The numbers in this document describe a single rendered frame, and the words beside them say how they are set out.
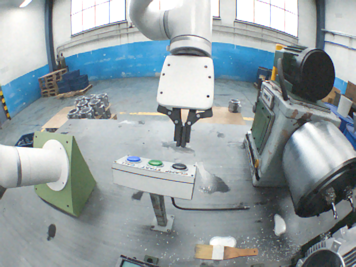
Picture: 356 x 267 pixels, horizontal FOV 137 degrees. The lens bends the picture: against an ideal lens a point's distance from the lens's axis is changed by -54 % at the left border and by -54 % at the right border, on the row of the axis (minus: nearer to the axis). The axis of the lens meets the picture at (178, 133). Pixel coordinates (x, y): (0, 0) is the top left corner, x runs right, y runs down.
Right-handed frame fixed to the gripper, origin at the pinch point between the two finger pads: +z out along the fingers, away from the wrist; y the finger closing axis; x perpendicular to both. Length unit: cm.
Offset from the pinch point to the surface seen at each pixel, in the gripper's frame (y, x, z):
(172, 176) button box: -0.5, -3.5, 7.1
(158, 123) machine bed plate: -24, 64, 3
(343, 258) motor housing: 32.3, -20.9, 14.7
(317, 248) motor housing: 32.3, -13.1, 18.3
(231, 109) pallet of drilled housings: 48, 241, -22
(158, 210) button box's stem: -4.9, 3.9, 21.0
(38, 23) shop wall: -699, 220, -384
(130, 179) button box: -9.0, -3.5, 9.6
